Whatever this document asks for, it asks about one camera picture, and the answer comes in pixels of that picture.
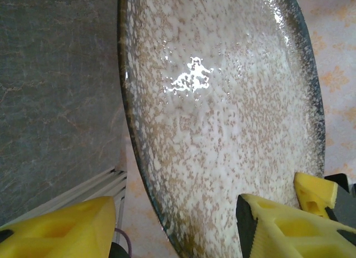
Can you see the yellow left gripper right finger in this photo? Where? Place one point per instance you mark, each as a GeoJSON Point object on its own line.
{"type": "Point", "coordinates": [292, 233]}

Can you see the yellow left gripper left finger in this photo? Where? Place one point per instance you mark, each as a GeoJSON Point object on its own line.
{"type": "Point", "coordinates": [55, 233]}

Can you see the aluminium slotted base rail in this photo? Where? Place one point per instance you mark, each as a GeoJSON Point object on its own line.
{"type": "Point", "coordinates": [91, 185]}

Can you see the brown speckled plate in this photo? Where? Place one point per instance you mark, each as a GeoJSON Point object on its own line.
{"type": "Point", "coordinates": [208, 130]}

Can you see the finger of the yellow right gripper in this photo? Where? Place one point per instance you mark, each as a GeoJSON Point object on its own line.
{"type": "Point", "coordinates": [314, 191]}

